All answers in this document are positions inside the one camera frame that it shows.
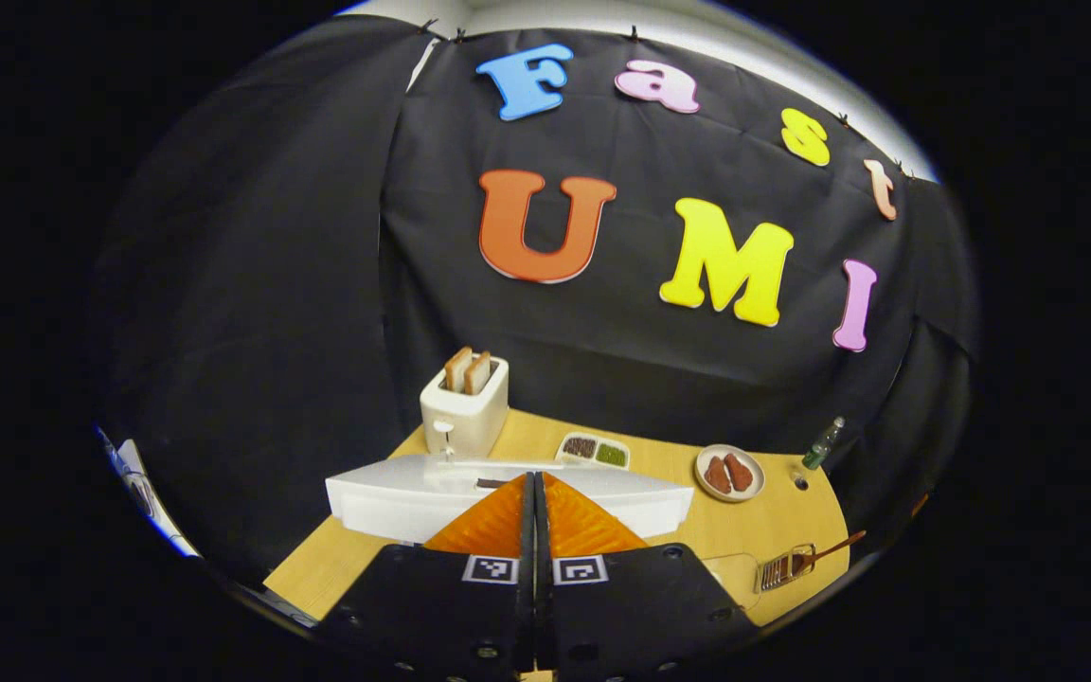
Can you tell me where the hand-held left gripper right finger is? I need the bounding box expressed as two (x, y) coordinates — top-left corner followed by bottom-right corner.
(537, 472), (760, 682)

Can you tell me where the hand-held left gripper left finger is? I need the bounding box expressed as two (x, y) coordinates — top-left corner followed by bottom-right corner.
(316, 472), (538, 682)

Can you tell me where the white rice cooker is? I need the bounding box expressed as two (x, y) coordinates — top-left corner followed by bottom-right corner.
(326, 455), (695, 544)

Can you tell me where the round white plate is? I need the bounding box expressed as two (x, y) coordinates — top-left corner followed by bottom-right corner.
(694, 444), (766, 503)

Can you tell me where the white divided seasoning tray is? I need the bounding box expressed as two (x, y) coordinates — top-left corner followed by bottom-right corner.
(555, 433), (630, 471)

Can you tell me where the white toaster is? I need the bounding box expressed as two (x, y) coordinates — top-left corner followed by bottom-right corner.
(420, 355), (510, 461)

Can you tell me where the green glass bottle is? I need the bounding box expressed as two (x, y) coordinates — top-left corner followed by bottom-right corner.
(801, 417), (846, 471)

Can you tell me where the white desk device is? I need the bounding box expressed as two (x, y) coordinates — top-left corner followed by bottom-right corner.
(96, 426), (198, 560)

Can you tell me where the black backdrop cloth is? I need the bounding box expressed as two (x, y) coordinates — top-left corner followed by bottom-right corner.
(91, 14), (982, 588)

